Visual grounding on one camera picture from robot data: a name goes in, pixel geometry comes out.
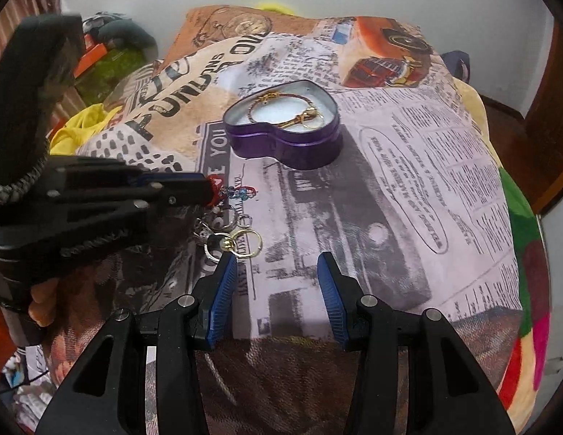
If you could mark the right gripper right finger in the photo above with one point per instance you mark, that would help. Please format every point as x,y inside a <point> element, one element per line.
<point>341,295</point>

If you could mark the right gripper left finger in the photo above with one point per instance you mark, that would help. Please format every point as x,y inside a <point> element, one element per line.
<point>214,295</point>

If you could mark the yellow cloth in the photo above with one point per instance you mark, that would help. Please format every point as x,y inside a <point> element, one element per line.
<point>65,140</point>

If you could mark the purple heart-shaped tin box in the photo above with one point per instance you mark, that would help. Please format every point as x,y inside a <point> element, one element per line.
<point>296,123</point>

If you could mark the colorful fleece blanket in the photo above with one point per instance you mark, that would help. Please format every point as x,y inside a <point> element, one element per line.
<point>520,383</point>

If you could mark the newspaper print blanket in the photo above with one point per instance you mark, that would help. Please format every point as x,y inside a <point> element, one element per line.
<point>413,208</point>

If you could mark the brown wooden door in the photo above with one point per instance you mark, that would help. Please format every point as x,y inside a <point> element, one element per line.
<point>531,146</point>

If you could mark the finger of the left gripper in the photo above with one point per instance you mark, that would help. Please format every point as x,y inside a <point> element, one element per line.
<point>183,194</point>
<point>175,181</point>

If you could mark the orange box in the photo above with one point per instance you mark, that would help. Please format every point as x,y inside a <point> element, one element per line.
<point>90,58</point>

